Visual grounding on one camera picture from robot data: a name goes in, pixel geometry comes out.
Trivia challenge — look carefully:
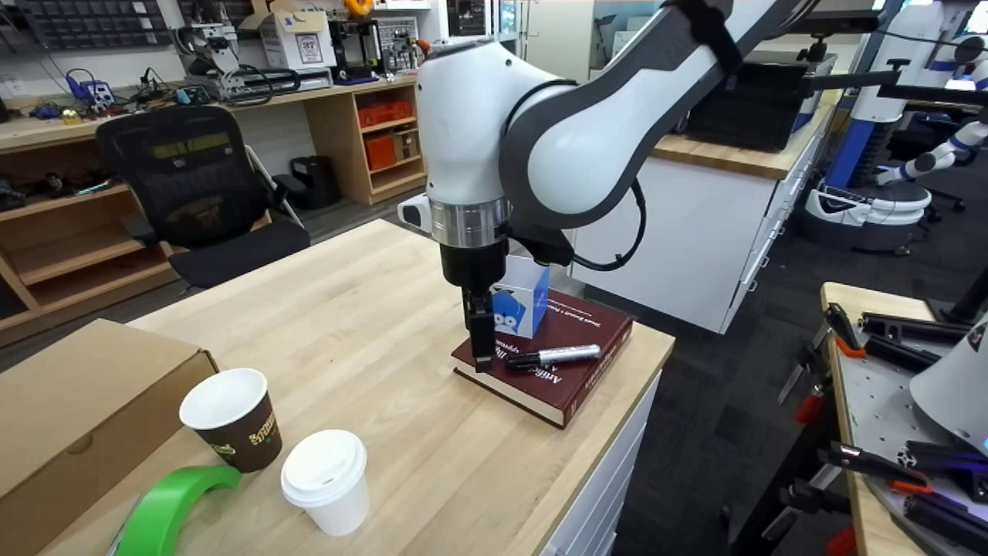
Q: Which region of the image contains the blue white mobile robot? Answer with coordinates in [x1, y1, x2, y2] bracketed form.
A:
[798, 0, 988, 255]

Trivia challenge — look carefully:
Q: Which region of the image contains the white table drawer cabinet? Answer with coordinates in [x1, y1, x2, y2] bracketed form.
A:
[537, 367, 664, 556]

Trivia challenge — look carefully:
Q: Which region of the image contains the white box device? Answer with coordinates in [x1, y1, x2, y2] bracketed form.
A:
[260, 9, 338, 73]

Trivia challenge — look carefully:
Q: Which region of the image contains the small orange storage bin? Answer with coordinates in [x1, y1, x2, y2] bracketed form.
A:
[364, 134, 400, 173]

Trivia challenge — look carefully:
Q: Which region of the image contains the black mesh office chair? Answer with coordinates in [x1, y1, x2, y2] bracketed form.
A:
[92, 106, 316, 291]

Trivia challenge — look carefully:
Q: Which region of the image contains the white lidded paper cup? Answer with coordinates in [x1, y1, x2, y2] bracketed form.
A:
[278, 426, 373, 542]

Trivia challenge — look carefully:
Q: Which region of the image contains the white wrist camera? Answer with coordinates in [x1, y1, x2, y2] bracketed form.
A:
[394, 193, 436, 236]

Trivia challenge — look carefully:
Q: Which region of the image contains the black 3D printer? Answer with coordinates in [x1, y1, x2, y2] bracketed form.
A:
[326, 14, 385, 87]

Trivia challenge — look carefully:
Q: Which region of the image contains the black orange clamp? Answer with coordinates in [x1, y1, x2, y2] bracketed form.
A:
[821, 299, 874, 365]

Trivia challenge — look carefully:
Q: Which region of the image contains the long wooden workbench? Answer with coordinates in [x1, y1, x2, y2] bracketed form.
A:
[0, 68, 425, 349]

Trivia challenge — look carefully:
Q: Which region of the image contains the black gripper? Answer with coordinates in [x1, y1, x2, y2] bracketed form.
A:
[442, 240, 511, 374]

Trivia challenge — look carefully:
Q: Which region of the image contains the blue electronic gadget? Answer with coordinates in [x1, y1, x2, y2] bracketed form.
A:
[61, 68, 118, 115]

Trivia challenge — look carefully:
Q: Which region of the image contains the brown paper cup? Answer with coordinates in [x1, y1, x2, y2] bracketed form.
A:
[177, 365, 287, 476]

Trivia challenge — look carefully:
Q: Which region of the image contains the maroon hardcover book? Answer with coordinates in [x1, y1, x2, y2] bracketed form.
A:
[448, 287, 637, 429]

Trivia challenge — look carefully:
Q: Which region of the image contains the wide orange storage bin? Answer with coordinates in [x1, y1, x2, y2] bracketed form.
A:
[356, 95, 417, 129]

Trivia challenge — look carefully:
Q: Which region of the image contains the green tape roll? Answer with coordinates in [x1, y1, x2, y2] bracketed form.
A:
[107, 463, 244, 556]

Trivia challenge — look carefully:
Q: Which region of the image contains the long black hand tool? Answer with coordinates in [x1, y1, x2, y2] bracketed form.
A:
[814, 440, 988, 487]

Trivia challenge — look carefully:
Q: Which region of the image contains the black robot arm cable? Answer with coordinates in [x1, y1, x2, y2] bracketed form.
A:
[568, 180, 652, 276]

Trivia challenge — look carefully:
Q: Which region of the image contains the wooden cubby shelf unit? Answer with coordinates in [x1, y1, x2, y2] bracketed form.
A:
[304, 70, 425, 208]

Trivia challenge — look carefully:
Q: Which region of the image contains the white cone-shaped cover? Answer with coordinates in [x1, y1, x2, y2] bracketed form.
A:
[909, 313, 988, 458]

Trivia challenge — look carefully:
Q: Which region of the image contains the white blue cardboard box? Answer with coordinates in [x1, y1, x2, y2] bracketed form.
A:
[491, 251, 555, 340]

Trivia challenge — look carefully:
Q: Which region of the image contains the brown cardboard box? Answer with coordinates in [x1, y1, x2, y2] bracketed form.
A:
[0, 319, 221, 556]

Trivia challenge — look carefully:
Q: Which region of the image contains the black pegboard tool rack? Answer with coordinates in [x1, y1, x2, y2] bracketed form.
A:
[0, 0, 173, 55]

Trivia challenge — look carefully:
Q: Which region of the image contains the silver black Sharpie marker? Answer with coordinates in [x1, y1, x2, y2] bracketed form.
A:
[500, 344, 604, 377]

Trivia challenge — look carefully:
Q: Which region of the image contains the black bag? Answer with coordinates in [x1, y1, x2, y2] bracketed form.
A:
[287, 150, 342, 211]

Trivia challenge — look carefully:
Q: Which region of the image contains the wooden side table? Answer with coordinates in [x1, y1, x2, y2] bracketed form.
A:
[819, 279, 988, 556]

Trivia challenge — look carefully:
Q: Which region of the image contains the white counter with wooden top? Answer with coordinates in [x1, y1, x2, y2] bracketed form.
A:
[564, 91, 840, 340]

